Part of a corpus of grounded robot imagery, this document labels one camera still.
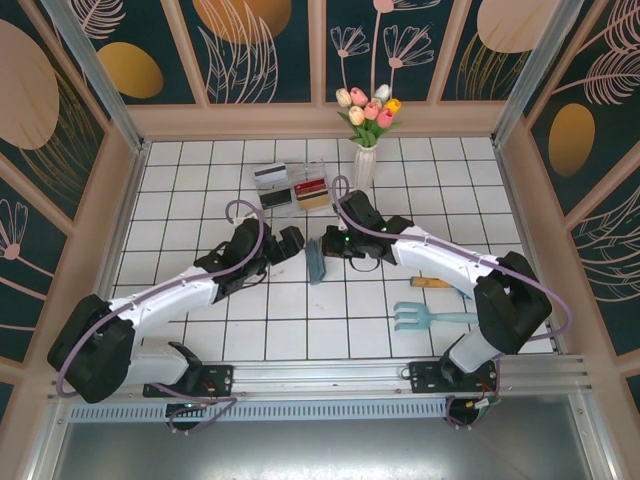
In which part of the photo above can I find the clear acrylic organizer box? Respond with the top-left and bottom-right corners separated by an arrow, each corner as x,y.
252,158 -> 332,217

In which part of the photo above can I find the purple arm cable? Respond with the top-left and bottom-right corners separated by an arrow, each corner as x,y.
54,198 -> 266,435
329,174 -> 574,346

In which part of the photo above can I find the gold card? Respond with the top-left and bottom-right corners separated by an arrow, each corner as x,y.
297,191 -> 331,210

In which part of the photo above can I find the light blue garden fork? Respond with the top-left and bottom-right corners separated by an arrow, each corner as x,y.
393,301 -> 481,334

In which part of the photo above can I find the silver magnetic stripe card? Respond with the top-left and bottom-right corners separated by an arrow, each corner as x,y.
253,162 -> 289,184

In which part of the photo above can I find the wooden handled garden trowel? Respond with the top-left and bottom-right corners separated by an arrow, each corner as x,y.
409,275 -> 474,300

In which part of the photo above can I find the grey slotted cable duct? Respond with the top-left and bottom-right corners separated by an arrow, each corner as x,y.
67,399 -> 449,422

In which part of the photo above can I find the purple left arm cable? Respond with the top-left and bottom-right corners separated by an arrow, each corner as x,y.
54,198 -> 266,435

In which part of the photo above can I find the teal leather card holder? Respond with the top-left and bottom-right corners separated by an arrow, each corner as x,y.
305,238 -> 329,286

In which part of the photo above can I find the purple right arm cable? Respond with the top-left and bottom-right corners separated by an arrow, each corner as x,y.
329,174 -> 574,346

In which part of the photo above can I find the aluminium corner post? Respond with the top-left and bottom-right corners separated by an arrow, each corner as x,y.
42,0 -> 146,151
492,0 -> 586,146

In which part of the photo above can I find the artificial tulip bouquet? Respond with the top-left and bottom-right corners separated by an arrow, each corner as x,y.
334,83 -> 404,150

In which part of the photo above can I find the plain black card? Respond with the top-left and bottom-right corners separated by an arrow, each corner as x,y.
259,188 -> 294,210

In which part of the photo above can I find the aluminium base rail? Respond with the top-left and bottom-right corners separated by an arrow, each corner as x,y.
47,354 -> 594,401

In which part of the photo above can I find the white ribbed vase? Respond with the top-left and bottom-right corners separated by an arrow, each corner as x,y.
353,144 -> 377,192

